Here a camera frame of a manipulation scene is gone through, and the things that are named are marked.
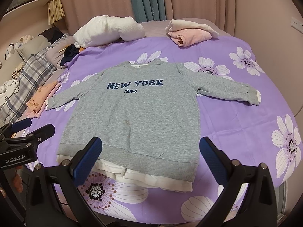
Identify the grey plaid pillow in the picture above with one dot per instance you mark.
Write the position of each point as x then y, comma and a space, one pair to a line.
35, 73

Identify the folded orange pink garment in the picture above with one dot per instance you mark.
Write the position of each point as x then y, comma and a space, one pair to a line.
38, 102

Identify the white wall power strip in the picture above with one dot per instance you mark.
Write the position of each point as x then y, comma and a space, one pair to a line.
296, 24

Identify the white fluffy folded blanket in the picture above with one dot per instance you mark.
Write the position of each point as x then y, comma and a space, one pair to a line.
104, 29

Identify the person's left hand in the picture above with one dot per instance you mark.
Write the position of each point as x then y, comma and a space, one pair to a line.
17, 180

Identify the dark navy clothing item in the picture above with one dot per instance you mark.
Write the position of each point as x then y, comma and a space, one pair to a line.
69, 54

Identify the beige pillow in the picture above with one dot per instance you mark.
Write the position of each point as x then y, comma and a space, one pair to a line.
33, 46

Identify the teal curtain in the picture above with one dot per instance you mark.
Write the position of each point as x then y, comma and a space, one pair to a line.
148, 10

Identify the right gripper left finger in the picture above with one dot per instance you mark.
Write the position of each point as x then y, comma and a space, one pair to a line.
43, 207

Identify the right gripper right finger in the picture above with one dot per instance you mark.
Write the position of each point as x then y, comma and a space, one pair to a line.
258, 208

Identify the grey New York sweatshirt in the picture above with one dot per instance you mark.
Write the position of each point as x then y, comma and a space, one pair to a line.
147, 118

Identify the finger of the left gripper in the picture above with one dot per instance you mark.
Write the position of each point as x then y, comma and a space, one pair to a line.
9, 129
35, 135

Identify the yellow tassel fringe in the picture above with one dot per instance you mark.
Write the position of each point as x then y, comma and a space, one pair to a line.
55, 11

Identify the folded pink cream garment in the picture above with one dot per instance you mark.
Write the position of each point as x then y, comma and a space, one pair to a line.
186, 33

